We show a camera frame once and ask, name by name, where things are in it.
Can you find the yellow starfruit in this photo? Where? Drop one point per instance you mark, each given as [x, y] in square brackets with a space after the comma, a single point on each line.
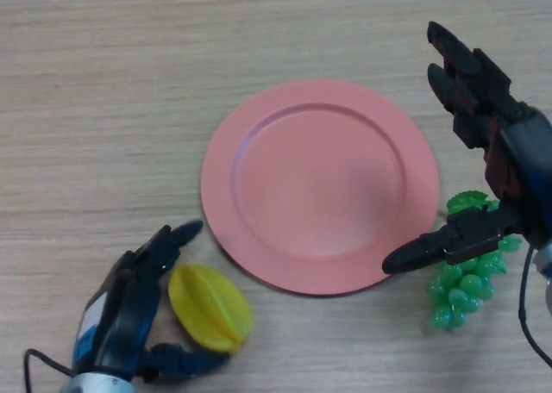
[211, 309]

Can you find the green grape bunch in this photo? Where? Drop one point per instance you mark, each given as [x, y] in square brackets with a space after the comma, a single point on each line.
[459, 287]

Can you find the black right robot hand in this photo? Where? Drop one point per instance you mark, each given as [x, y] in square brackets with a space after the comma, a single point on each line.
[522, 164]

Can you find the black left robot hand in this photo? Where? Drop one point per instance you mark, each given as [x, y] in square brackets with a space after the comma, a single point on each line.
[121, 315]

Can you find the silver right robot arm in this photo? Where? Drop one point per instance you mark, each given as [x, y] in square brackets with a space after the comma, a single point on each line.
[545, 272]

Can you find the pink round plate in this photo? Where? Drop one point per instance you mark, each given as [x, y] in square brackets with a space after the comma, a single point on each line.
[321, 186]

